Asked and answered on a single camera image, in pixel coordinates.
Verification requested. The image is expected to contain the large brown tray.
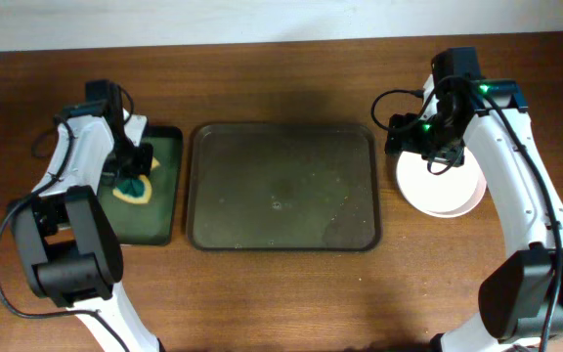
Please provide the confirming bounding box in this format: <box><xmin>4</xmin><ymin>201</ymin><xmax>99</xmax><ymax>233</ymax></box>
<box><xmin>186</xmin><ymin>123</ymin><xmax>383</xmax><ymax>252</ymax></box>

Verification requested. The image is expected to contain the pinkish white plate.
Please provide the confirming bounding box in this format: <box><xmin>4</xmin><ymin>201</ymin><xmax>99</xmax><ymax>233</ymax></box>
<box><xmin>395</xmin><ymin>148</ymin><xmax>487</xmax><ymax>218</ymax></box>

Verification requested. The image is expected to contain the small dark green tray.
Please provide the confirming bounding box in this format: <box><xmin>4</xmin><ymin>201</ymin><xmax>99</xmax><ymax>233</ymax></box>
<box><xmin>98</xmin><ymin>126</ymin><xmax>183</xmax><ymax>245</ymax></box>

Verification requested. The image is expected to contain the green yellow sponge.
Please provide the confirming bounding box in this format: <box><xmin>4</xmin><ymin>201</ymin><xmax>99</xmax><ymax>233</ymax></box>
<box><xmin>111</xmin><ymin>174</ymin><xmax>152</xmax><ymax>205</ymax></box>

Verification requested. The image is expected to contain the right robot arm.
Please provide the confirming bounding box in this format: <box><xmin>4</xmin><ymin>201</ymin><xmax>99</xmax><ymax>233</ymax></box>
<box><xmin>385</xmin><ymin>47</ymin><xmax>563</xmax><ymax>351</ymax></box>

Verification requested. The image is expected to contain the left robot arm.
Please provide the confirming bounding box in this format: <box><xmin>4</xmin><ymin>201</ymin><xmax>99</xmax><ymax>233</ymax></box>
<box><xmin>0</xmin><ymin>79</ymin><xmax>164</xmax><ymax>351</ymax></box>

